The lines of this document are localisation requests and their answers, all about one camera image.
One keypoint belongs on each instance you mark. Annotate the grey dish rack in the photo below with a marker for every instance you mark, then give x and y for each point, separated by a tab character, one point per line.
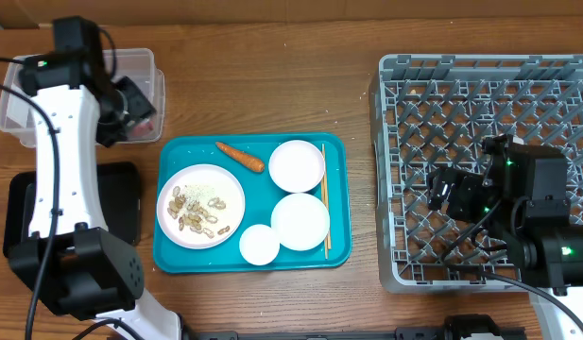
430	110

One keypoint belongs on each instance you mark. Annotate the wooden chopstick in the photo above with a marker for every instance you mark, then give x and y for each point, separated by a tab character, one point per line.
325	215
323	152

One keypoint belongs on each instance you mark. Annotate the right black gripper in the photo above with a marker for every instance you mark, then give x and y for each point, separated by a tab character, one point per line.
464	187

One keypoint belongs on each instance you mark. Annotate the red foil wrapper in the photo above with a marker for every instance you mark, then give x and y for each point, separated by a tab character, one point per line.
142	129

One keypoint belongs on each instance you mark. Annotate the white plate with peanuts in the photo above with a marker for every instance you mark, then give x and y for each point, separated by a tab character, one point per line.
201	206

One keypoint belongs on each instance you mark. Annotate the wooden chopstick right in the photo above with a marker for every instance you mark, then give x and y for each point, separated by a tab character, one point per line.
323	152

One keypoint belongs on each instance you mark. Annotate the white bowl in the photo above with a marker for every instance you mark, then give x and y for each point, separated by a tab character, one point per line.
296	166
297	220

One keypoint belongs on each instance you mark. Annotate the orange carrot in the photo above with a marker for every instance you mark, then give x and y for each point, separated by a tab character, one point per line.
250	162

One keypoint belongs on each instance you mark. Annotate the wooden chopstick left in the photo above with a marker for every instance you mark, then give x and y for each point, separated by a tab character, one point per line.
325	215

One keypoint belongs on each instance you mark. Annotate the black tray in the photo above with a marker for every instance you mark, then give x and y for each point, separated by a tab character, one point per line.
119	187

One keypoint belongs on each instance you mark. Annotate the clear plastic bin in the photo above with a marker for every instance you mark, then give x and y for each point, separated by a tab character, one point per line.
138	64

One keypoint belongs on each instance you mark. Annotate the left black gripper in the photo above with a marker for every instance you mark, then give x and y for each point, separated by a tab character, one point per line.
143	109

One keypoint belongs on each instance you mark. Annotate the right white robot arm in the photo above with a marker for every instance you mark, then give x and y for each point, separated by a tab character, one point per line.
521	201

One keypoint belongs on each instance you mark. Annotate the teal plastic tray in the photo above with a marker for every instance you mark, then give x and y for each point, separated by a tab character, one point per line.
261	195

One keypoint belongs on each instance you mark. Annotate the small white cup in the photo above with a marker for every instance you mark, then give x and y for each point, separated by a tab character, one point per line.
259	245

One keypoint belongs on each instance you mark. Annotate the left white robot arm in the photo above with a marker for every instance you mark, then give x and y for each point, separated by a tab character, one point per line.
70	260

